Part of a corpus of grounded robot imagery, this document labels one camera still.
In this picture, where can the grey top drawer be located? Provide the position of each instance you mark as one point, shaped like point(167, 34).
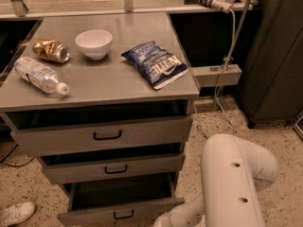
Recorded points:
point(90, 137)

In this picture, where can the grey back shelf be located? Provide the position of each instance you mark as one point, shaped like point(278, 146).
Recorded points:
point(94, 3)

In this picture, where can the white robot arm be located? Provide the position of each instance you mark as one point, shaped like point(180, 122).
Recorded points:
point(229, 167)

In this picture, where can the white power adapter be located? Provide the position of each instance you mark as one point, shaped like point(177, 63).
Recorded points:
point(221, 5)

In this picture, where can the grey metal bracket box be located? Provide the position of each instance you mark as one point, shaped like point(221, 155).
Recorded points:
point(210, 76)

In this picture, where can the gold crushed can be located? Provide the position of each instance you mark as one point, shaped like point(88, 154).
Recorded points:
point(51, 50)

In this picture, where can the dark grey cabinet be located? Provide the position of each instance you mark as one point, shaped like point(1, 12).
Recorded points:
point(272, 78)

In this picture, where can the grey middle drawer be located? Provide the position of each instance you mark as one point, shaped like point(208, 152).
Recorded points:
point(114, 168)

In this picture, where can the blue chip bag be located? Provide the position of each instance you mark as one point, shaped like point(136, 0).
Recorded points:
point(155, 64)

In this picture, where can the white sneaker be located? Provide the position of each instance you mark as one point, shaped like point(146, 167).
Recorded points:
point(17, 213)

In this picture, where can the white bowl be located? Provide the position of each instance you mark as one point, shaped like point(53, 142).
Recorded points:
point(94, 44)

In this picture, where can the clear plastic water bottle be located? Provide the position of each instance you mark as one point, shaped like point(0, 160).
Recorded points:
point(40, 76)

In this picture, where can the grey drawer cabinet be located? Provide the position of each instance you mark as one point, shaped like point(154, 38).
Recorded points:
point(106, 90)

